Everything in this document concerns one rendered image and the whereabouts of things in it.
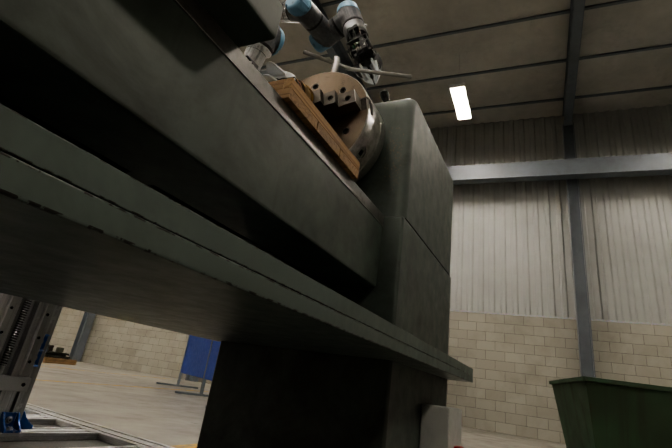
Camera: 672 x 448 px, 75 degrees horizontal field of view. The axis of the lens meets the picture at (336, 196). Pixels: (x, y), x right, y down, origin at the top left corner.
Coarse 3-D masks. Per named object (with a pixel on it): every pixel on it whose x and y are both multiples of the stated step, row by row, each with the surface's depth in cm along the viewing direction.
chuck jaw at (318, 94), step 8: (320, 96) 107; (328, 96) 109; (336, 96) 109; (344, 96) 110; (352, 96) 108; (320, 104) 108; (328, 104) 108; (336, 104) 108; (344, 104) 108; (352, 104) 108; (360, 104) 111; (368, 104) 113; (320, 112) 110; (328, 112) 111; (336, 112) 111; (344, 112) 111; (352, 112) 111; (328, 120) 114
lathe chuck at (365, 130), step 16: (304, 80) 124; (320, 80) 121; (336, 80) 119; (352, 80) 116; (368, 96) 113; (368, 112) 110; (336, 128) 112; (352, 128) 109; (368, 128) 110; (352, 144) 107; (368, 144) 112
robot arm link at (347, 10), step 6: (348, 0) 149; (342, 6) 148; (348, 6) 147; (354, 6) 147; (342, 12) 147; (348, 12) 146; (354, 12) 145; (360, 12) 149; (336, 18) 148; (342, 18) 147; (348, 18) 144; (354, 18) 144; (360, 18) 145; (336, 24) 148; (342, 24) 146; (342, 30) 149
